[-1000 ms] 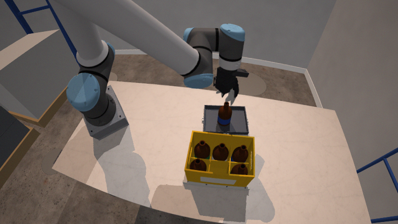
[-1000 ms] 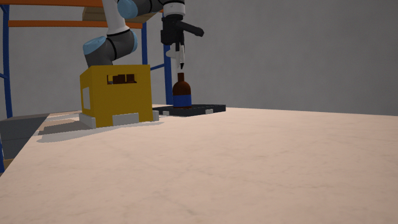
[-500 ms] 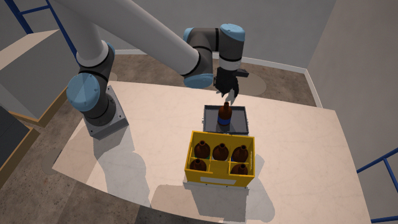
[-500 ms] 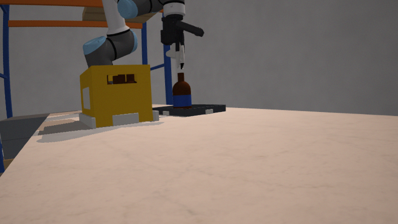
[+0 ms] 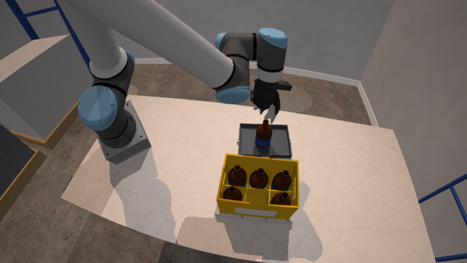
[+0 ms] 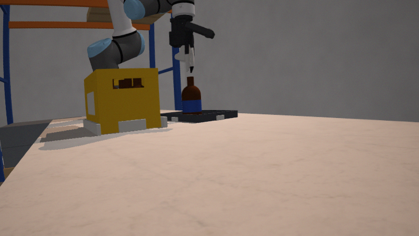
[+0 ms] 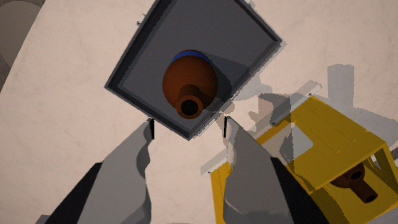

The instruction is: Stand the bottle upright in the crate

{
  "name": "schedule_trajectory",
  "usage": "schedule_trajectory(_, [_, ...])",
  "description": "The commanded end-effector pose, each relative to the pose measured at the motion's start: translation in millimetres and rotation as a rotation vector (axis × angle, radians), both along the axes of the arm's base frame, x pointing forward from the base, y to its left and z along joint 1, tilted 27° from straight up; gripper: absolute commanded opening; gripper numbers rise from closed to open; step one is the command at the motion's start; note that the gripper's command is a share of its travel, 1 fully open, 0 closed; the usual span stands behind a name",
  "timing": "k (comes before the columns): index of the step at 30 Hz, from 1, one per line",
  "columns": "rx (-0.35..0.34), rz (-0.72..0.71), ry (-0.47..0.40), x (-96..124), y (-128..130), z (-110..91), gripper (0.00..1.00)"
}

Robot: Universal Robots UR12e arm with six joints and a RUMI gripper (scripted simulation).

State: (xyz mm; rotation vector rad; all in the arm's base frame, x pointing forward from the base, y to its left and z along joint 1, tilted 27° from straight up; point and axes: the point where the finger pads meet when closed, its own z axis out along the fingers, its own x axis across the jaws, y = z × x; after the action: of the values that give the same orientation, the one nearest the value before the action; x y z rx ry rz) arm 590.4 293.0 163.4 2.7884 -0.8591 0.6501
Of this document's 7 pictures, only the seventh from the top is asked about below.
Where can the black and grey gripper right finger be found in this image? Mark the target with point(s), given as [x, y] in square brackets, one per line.
[261, 190]

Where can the dark grey tray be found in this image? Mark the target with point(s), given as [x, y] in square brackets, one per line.
[234, 38]

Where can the yellow crate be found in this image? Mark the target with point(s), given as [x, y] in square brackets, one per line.
[317, 144]

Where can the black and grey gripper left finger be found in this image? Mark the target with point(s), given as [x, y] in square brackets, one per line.
[112, 191]

